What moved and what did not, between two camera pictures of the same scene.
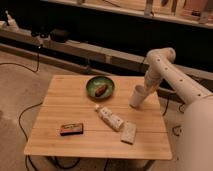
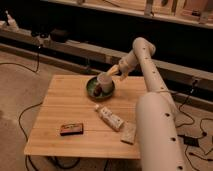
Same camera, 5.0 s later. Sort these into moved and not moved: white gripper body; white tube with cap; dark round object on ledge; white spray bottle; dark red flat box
Moved: white gripper body
Not moved: dark round object on ledge; dark red flat box; white tube with cap; white spray bottle
